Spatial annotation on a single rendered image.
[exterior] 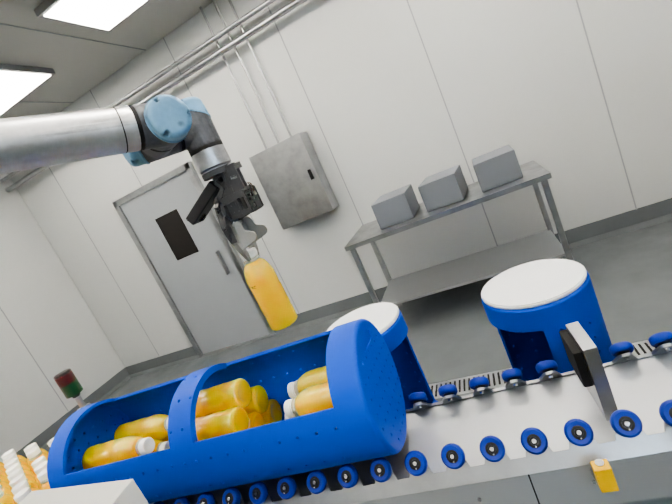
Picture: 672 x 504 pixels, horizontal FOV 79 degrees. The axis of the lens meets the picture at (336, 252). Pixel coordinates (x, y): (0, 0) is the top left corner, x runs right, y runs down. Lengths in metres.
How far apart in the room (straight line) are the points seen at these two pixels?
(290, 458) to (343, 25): 3.74
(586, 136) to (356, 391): 3.59
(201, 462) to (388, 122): 3.47
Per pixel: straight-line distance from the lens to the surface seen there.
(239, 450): 0.95
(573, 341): 0.90
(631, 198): 4.32
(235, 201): 0.92
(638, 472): 0.93
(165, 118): 0.76
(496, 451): 0.88
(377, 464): 0.94
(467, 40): 4.02
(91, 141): 0.76
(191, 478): 1.07
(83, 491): 0.89
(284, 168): 4.12
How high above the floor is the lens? 1.56
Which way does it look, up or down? 11 degrees down
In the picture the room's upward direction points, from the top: 25 degrees counter-clockwise
